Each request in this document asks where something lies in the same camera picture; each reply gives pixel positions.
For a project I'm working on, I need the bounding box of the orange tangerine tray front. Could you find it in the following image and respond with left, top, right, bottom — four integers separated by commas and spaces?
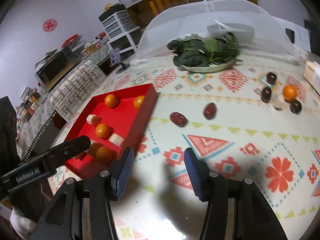
95, 146, 114, 164

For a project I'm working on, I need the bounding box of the beige sugarcane piece edge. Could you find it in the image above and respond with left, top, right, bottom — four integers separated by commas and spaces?
86, 114, 100, 126

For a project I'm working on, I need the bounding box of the red jujube date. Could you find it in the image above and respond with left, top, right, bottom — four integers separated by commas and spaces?
203, 102, 217, 120
170, 112, 188, 127

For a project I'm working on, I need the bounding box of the orange tangerine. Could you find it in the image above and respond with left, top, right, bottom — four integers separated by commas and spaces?
105, 94, 119, 108
283, 85, 298, 102
133, 95, 145, 109
95, 124, 111, 139

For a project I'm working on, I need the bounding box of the dark plum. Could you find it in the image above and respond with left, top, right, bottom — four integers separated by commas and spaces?
260, 86, 272, 103
290, 99, 302, 114
266, 72, 277, 85

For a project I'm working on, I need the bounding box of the white gloved hand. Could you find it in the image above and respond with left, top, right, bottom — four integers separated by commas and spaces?
10, 206, 36, 239

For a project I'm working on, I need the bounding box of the red tray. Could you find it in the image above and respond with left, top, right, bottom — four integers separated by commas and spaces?
63, 83, 158, 181

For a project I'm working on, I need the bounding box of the patterned fabric chair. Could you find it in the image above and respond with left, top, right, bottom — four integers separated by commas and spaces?
50, 60, 107, 121

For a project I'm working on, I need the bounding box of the microwave oven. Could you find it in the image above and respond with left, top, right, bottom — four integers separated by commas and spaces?
35, 47, 80, 91

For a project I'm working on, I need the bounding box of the small desk fan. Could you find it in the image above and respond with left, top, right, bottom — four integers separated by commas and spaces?
110, 48, 130, 74

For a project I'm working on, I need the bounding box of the plate of green spinach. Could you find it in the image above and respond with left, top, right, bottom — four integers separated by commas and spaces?
167, 32, 240, 69

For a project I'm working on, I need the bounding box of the white drawer cabinet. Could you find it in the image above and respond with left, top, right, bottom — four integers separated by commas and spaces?
98, 4, 142, 59

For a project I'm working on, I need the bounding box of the white mesh food cover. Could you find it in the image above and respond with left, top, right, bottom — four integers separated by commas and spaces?
131, 0, 300, 66

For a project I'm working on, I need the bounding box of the Face tissue pack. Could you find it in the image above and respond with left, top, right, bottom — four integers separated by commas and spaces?
303, 61, 320, 94

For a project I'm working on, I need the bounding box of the white chair back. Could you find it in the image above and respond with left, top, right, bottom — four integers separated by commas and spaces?
273, 16, 311, 52

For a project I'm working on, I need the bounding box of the red paper wall decoration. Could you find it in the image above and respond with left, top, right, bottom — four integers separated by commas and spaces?
42, 18, 57, 32

